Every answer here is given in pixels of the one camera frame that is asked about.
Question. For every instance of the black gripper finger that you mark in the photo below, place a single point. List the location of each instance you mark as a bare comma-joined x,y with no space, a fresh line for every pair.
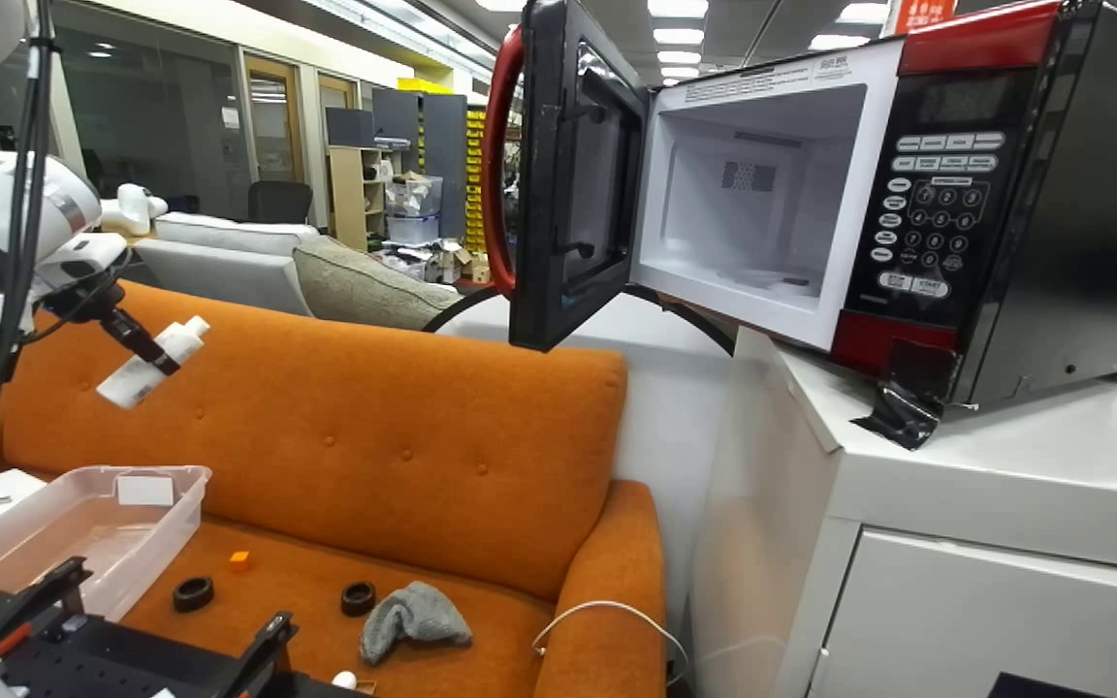
142,346

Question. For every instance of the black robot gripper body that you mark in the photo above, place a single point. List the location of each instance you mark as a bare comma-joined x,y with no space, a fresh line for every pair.
79,295

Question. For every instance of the white plastic bottle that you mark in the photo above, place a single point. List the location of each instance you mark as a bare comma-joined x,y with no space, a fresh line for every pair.
154,367

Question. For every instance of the clear plastic storage box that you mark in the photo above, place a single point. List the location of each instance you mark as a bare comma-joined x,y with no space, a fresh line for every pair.
79,527

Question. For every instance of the red black microwave oven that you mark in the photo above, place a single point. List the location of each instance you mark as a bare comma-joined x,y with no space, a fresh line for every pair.
1011,217

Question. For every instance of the grey sofa cushion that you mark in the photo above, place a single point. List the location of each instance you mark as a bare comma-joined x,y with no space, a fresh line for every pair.
366,288

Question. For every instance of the orange fabric sofa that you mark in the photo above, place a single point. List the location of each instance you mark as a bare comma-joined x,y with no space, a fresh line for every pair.
366,441

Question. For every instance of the wooden bookshelf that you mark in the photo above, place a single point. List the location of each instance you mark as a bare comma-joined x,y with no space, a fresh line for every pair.
353,196

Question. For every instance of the crumpled grey cloth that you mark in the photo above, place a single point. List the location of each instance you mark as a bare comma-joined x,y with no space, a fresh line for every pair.
412,618

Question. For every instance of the small white ball cap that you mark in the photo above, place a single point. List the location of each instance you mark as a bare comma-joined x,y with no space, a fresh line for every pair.
347,679

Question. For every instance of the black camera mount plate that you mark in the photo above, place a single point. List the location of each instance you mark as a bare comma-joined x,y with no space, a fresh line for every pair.
133,659

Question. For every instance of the white pedestal cabinet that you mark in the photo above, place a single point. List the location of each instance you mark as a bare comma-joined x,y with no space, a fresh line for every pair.
971,566

